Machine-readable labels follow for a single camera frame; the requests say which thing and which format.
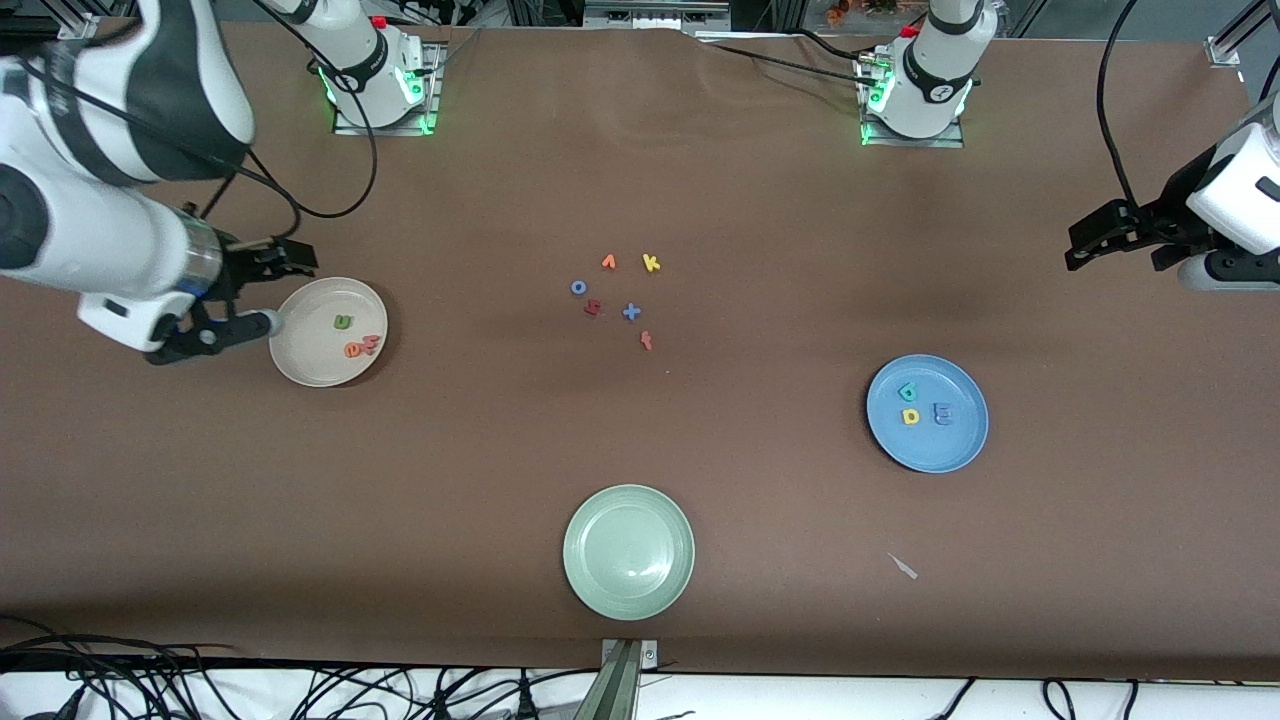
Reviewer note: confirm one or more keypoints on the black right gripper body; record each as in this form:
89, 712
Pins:
232, 264

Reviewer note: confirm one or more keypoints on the beige brown plate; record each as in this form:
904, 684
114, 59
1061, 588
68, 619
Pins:
310, 340

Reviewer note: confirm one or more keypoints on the pale green plate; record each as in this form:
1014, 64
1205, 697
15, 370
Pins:
628, 552

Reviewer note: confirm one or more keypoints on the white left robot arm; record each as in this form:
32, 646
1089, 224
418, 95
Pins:
935, 70

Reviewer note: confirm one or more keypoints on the small orange plastic item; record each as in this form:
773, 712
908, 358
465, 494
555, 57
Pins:
850, 10

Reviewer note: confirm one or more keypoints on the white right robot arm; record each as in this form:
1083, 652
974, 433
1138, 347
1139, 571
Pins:
100, 250

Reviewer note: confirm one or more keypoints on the metal table clamp bracket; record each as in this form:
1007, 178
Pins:
628, 680

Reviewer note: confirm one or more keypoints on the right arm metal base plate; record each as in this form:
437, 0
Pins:
433, 95

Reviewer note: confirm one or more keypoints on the pink foam letter m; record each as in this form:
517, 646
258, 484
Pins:
371, 344

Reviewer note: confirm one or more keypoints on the blue plastic plate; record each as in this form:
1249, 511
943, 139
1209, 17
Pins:
940, 445

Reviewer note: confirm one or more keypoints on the blue foam letter m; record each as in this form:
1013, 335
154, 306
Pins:
942, 413

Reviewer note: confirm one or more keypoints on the brown table cover sheet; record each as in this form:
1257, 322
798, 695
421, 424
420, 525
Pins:
200, 500

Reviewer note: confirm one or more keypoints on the grey metal frame box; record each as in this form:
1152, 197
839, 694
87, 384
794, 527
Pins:
650, 15

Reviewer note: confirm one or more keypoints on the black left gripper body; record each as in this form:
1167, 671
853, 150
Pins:
1176, 204

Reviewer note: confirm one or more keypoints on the small white tape scrap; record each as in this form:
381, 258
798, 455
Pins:
903, 566

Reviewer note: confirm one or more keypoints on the silver table corner bracket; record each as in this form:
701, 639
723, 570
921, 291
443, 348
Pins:
1222, 50

